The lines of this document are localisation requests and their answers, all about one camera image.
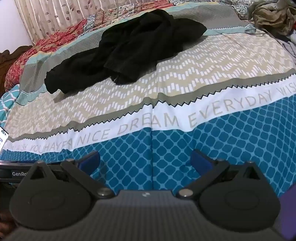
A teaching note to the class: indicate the smartphone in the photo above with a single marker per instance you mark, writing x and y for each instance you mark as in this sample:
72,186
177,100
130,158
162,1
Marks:
2,139

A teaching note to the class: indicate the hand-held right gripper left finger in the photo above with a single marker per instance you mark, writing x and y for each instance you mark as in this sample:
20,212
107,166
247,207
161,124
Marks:
91,160

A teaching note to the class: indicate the pile of beige clothes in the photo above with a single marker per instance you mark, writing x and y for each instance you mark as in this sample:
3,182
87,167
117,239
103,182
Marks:
272,16

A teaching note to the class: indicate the carved wooden headboard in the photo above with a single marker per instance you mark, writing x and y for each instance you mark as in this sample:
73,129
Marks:
7,62

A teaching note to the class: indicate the patterned bed sheet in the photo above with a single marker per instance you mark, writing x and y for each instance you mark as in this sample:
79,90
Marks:
185,88

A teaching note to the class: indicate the beige leaf print curtain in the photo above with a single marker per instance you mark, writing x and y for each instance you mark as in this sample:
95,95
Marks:
57,16

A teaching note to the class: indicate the black pants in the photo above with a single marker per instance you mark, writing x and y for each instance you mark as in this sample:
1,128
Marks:
138,41

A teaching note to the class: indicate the red floral patchwork quilt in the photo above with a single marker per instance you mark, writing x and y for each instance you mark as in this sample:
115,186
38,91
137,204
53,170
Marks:
46,45

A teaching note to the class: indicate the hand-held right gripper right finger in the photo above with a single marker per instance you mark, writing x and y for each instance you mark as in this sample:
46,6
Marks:
199,160

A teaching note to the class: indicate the purple cloth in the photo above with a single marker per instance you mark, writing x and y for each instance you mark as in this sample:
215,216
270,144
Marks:
289,215

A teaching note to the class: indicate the teal wavy patterned pillow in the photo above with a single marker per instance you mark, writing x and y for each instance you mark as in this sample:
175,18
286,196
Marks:
7,104

